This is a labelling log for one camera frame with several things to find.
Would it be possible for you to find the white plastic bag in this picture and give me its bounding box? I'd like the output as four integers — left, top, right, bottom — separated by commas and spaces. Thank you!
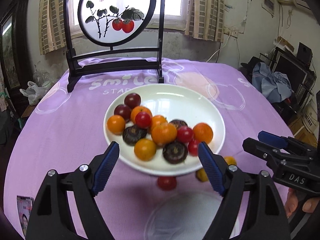
20, 81, 48, 106

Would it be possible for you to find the dark purple plum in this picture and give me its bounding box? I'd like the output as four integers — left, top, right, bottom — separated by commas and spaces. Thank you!
113, 104, 131, 122
124, 93, 141, 109

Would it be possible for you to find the white power cable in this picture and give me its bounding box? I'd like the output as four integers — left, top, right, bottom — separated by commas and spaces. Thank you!
205, 33, 232, 63

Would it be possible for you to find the dark framed mirror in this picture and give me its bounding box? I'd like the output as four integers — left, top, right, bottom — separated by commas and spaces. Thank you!
1, 7, 30, 94

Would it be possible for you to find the blue clothes pile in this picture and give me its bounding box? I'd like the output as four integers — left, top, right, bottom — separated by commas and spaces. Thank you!
252, 62, 293, 103

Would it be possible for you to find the yellow-orange citrus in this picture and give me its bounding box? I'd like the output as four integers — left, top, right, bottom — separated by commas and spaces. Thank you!
149, 115, 167, 133

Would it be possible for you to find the person's right hand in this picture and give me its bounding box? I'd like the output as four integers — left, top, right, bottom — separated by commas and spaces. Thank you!
284, 188, 320, 218

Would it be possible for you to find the small orange mandarin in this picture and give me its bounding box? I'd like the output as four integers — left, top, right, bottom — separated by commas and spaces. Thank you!
106, 115, 126, 135

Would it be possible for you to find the small orange citrus back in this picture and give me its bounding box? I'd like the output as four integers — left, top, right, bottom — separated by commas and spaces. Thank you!
130, 106, 152, 124

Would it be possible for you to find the wall power outlet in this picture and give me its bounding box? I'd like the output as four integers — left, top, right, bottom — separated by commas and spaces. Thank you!
223, 27, 239, 38

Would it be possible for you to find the smartphone on table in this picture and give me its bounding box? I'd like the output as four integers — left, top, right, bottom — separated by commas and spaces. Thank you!
17, 196, 34, 237

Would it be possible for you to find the right beige curtain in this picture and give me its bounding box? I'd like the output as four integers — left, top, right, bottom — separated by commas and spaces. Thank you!
184, 0, 225, 43

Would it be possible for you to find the wrinkled orange mandarin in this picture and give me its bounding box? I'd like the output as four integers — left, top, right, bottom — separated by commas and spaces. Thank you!
151, 123, 177, 146

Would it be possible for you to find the dark water chestnut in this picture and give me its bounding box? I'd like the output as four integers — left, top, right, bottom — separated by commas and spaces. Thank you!
170, 119, 188, 129
122, 125, 148, 146
162, 141, 188, 164

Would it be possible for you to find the white oval plate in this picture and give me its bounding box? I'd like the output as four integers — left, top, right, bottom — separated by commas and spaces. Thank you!
104, 84, 226, 177

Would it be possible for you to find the purple printed tablecloth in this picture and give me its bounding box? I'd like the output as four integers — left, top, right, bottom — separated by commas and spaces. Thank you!
4, 59, 291, 239

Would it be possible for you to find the small orange kumquat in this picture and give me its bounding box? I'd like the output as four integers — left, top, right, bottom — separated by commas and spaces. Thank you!
134, 138, 157, 161

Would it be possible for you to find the large orange mandarin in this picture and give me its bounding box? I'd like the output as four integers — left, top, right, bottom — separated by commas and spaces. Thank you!
193, 122, 214, 144

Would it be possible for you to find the red cherry tomato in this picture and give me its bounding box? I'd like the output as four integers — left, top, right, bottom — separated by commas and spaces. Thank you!
157, 177, 177, 191
176, 126, 194, 144
188, 139, 200, 157
136, 112, 152, 129

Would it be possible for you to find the left beige curtain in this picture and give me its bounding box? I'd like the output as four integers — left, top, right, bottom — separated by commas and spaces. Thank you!
39, 0, 72, 55

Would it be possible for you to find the beige curtain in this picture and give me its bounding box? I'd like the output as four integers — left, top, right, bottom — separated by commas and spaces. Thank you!
39, 0, 72, 55
184, 0, 225, 43

